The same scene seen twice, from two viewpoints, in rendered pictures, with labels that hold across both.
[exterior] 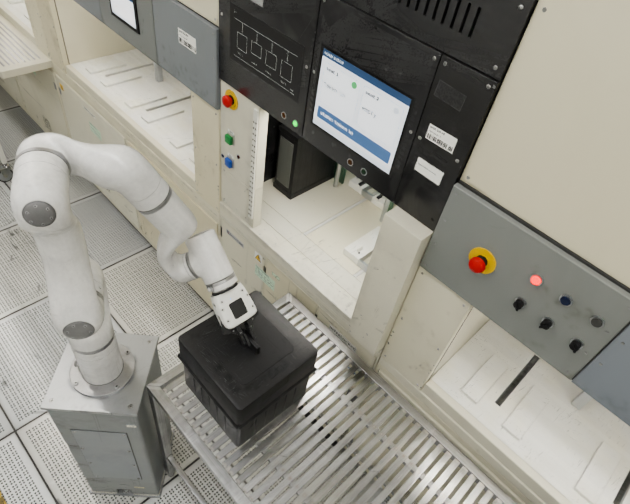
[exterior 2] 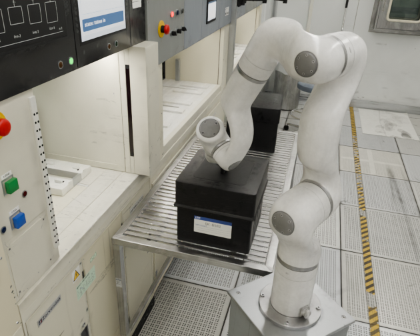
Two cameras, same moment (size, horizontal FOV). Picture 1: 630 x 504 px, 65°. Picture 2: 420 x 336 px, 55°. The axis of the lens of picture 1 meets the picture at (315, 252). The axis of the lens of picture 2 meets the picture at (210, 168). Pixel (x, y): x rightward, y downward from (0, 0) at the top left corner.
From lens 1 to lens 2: 1.94 m
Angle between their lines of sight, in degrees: 85
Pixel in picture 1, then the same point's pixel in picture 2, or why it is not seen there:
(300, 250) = (74, 218)
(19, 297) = not seen: outside the picture
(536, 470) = (182, 120)
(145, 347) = (245, 292)
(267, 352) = not seen: hidden behind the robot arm
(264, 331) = (208, 167)
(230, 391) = (263, 165)
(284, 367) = not seen: hidden behind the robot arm
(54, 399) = (341, 316)
